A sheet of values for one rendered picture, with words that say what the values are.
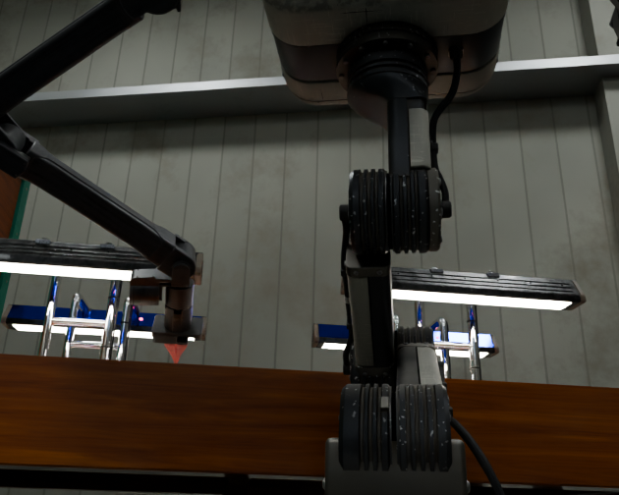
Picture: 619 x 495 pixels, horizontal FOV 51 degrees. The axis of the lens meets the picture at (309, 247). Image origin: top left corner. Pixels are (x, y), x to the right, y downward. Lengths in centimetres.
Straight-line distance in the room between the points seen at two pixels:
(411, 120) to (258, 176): 322
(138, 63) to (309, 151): 143
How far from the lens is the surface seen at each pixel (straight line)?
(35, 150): 125
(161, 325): 141
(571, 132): 416
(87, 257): 163
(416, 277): 166
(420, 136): 83
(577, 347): 364
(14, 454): 124
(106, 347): 174
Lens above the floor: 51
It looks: 23 degrees up
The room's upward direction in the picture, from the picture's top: 2 degrees clockwise
